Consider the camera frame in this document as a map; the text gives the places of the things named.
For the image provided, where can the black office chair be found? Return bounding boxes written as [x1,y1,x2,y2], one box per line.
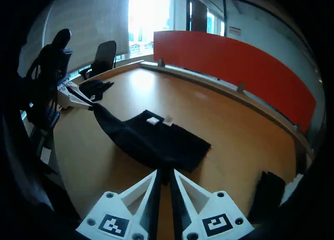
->
[79,40,117,81]

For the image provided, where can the white towel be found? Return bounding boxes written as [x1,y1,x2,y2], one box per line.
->
[283,173,305,200]

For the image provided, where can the black towel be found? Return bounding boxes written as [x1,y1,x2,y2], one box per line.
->
[88,102,212,186]

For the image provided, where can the red desk screen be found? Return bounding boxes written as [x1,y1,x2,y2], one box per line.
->
[140,30,317,134]

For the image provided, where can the heap of black towels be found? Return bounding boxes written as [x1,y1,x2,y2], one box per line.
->
[79,79,115,102]

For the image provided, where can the stack of black towels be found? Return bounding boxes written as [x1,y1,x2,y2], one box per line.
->
[246,170,287,223]

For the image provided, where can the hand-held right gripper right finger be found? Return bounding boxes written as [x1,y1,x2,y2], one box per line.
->
[170,169,255,240]

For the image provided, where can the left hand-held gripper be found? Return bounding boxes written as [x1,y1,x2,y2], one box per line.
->
[30,28,94,111]

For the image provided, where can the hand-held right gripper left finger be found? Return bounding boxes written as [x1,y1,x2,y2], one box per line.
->
[75,169,162,240]

